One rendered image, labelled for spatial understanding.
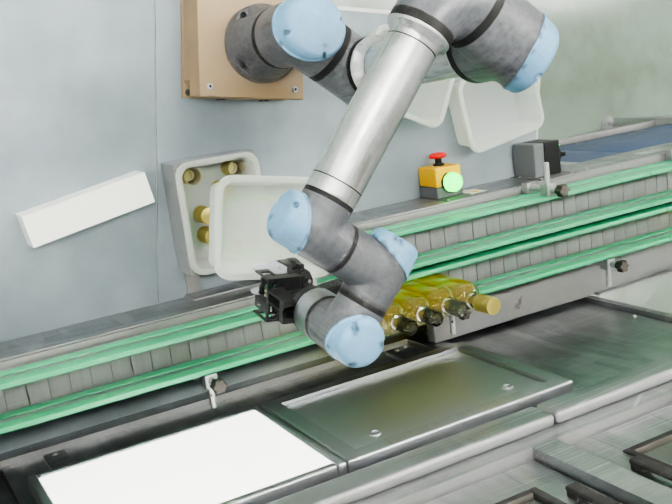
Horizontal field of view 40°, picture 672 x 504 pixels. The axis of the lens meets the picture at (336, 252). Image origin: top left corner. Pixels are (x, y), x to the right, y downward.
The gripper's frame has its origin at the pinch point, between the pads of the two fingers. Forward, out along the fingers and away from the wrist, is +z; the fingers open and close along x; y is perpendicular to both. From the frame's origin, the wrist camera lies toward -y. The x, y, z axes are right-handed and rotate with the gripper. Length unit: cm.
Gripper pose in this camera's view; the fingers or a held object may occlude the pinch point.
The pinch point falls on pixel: (272, 271)
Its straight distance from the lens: 159.3
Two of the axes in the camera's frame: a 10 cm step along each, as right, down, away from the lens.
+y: -8.8, 0.7, -4.7
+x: -0.6, 9.6, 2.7
